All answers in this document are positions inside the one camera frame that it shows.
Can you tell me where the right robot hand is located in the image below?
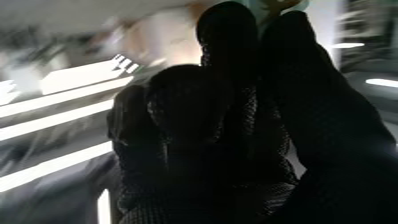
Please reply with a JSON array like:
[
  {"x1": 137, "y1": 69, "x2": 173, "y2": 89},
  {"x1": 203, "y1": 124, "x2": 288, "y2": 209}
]
[{"x1": 105, "y1": 0, "x2": 398, "y2": 224}]

